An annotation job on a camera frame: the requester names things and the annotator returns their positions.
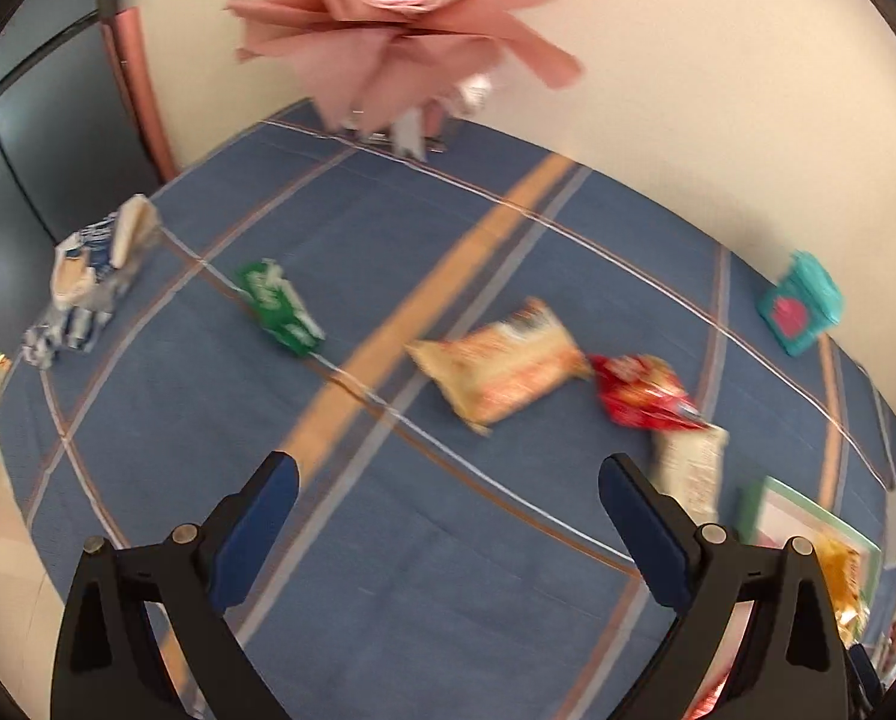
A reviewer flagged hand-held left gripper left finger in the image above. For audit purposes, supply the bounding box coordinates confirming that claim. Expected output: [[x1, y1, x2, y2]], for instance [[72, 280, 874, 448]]
[[52, 452, 300, 720]]

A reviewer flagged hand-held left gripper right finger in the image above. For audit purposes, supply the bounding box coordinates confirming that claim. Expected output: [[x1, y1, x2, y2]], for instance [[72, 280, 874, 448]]
[[599, 454, 850, 720]]

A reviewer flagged teal rimmed white box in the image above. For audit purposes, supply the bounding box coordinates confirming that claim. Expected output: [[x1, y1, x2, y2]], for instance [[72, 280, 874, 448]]
[[736, 475, 885, 653]]

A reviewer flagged pale speckled snack packet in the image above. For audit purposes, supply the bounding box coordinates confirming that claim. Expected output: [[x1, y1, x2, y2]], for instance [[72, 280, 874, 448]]
[[654, 426, 730, 527]]

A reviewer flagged red snack bag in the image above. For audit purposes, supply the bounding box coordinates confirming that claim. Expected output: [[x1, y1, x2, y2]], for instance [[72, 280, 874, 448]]
[[589, 354, 711, 432]]

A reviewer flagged blue striped tablecloth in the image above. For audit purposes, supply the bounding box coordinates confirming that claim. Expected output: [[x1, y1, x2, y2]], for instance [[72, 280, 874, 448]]
[[0, 101, 896, 720]]

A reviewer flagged beige orange snack packet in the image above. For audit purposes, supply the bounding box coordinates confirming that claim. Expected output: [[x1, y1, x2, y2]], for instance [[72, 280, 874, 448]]
[[404, 297, 593, 436]]

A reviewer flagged green carton packet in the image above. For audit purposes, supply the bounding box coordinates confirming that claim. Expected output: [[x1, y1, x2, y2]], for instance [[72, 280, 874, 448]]
[[235, 258, 326, 356]]

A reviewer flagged teal box with red print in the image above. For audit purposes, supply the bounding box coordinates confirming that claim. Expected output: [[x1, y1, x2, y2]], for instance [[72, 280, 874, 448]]
[[755, 251, 844, 357]]

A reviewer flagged blue white snack bag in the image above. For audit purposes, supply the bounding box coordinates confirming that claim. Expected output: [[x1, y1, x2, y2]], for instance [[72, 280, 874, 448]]
[[23, 193, 162, 370]]

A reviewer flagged clear glass vase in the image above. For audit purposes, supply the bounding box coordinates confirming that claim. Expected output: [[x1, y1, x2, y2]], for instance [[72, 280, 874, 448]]
[[346, 101, 453, 158]]

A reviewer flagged dark grey cabinet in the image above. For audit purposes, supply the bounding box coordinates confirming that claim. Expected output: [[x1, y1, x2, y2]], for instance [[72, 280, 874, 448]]
[[0, 0, 156, 316]]

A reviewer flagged pink paper flower bouquet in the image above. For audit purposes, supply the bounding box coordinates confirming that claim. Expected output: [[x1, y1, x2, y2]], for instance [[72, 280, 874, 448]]
[[226, 0, 585, 132]]

